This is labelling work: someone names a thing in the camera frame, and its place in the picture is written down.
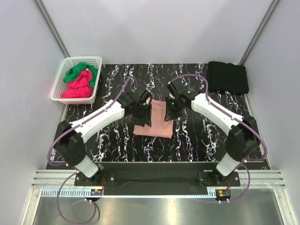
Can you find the small electronics module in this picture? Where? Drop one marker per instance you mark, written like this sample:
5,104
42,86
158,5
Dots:
223,195
96,191

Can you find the pink printed t-shirt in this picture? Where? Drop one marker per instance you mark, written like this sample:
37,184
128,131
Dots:
159,127

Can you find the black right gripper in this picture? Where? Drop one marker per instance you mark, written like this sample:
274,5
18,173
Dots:
170,115

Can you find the red crumpled t-shirt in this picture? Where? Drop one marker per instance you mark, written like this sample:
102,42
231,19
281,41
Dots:
80,88

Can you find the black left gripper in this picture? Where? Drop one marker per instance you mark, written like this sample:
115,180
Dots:
146,119

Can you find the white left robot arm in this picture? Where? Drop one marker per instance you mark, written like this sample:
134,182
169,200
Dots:
71,137

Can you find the green crumpled t-shirt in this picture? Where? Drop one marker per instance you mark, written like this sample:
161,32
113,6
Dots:
73,73

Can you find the left small electronics module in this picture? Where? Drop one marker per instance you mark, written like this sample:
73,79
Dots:
96,191

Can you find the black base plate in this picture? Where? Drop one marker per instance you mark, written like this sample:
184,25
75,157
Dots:
157,189

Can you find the black folded t-shirt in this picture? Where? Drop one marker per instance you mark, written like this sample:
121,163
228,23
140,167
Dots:
227,77

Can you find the right small electronics module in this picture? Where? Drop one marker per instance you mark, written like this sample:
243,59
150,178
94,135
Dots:
223,195

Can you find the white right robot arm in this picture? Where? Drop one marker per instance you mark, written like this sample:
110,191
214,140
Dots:
242,132

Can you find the white plastic basket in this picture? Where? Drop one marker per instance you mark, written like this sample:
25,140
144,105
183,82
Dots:
60,86

